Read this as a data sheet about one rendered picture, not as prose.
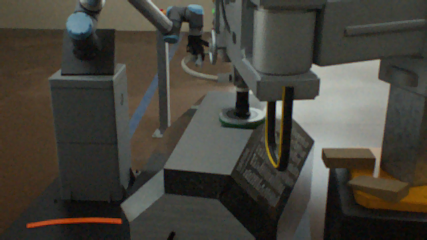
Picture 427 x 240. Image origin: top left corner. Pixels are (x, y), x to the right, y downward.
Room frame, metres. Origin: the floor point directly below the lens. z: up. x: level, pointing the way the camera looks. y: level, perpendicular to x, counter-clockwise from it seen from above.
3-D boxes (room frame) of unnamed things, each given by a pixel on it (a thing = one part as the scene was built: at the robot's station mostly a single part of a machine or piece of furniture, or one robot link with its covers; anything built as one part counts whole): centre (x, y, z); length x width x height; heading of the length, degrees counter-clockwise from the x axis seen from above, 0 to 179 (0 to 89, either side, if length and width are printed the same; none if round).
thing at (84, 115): (3.18, 0.79, 0.43); 0.50 x 0.50 x 0.85; 87
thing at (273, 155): (1.58, -0.22, 1.10); 0.23 x 0.03 x 0.32; 7
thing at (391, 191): (1.71, -0.63, 0.80); 0.20 x 0.10 x 0.05; 45
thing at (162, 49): (4.18, 0.41, 0.54); 0.20 x 0.20 x 1.09; 82
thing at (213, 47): (2.11, -0.04, 1.24); 0.15 x 0.10 x 0.15; 7
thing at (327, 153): (1.94, -0.58, 0.81); 0.20 x 0.10 x 0.05; 90
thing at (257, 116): (2.24, -0.15, 0.89); 0.21 x 0.21 x 0.01
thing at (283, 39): (1.59, -0.23, 1.39); 0.19 x 0.19 x 0.20
